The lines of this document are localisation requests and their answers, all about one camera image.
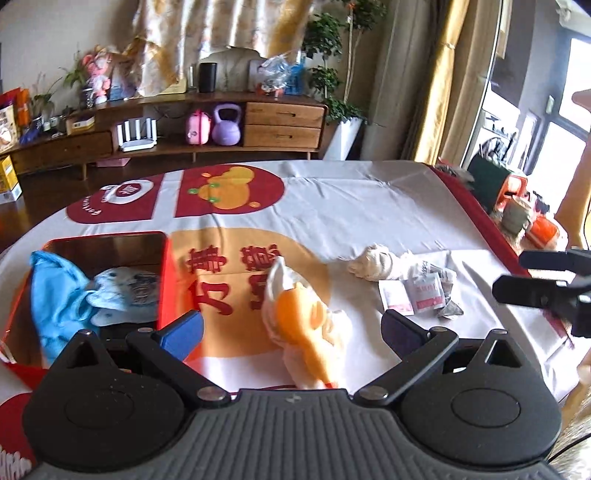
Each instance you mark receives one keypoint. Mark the thin-leaved potted plant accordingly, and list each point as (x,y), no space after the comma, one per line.
(44,99)

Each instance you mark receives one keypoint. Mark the blue box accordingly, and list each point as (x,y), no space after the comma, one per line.
(296,81)

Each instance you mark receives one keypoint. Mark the white router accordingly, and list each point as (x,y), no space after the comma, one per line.
(136,141)

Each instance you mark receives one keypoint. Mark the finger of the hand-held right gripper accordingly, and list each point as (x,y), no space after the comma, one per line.
(521,290)
(549,261)

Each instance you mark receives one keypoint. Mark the pink toy case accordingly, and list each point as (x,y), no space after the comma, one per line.
(198,129)

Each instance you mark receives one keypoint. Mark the wooden television cabinet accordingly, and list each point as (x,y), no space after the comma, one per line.
(284,115)

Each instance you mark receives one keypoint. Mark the printed white red tablecloth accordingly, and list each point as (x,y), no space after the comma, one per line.
(369,207)

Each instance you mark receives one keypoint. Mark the yellow curtain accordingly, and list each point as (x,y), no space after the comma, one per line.
(443,92)

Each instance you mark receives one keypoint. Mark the white planter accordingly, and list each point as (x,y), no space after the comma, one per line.
(344,138)

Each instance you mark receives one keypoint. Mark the dark green utensil holder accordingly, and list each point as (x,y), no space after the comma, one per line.
(487,182)

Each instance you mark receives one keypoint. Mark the tall potted tree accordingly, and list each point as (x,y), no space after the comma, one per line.
(323,37)

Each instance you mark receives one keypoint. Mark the tall orange box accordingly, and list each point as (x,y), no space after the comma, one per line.
(23,108)

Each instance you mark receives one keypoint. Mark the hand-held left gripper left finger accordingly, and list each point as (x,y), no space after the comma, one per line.
(182,330)

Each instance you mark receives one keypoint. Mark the plastic bag of toys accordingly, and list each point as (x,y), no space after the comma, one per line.
(274,74)

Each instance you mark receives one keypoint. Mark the grey triangular packet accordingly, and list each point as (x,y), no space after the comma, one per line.
(450,310)

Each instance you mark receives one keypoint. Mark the green mug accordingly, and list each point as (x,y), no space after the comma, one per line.
(515,217)

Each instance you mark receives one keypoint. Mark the photo frame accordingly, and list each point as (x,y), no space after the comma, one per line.
(254,76)

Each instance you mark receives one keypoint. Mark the orange plastic holder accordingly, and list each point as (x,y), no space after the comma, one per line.
(515,187)

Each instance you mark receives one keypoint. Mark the small potted green plant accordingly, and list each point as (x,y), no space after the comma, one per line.
(76,78)

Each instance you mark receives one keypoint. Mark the pink tissue box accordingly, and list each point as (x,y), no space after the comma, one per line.
(113,162)

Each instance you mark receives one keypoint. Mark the standing air conditioner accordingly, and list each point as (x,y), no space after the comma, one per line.
(397,69)

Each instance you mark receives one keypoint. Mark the purple kettlebell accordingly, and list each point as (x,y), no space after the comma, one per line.
(226,129)

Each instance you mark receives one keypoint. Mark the black cylinder speaker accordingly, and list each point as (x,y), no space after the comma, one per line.
(207,77)

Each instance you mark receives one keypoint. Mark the blue cloth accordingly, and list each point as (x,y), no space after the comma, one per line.
(51,295)

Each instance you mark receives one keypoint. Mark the crumpled printed paper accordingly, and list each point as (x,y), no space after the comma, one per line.
(441,275)

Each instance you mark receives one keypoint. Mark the white gauze roll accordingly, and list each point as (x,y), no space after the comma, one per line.
(371,263)

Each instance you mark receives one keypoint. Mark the floral cover sheet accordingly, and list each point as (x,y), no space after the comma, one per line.
(184,37)

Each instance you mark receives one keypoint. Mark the orange container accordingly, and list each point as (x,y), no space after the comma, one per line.
(542,230)

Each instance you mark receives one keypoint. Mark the pink doll figure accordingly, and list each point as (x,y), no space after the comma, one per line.
(99,76)

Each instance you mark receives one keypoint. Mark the light blue printed face mask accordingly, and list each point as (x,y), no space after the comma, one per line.
(122,286)

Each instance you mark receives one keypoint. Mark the small white yellow box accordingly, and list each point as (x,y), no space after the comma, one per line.
(81,125)

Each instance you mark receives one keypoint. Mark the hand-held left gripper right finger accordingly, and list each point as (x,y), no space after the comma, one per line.
(401,333)

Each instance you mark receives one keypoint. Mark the white orange cereal box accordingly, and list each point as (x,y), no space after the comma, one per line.
(7,129)

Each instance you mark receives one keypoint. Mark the red tin box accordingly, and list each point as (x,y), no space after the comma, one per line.
(115,249)

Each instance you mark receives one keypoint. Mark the yellow carton box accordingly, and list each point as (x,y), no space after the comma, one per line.
(8,180)

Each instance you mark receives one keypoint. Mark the light wooden chair back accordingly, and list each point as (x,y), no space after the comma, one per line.
(579,184)

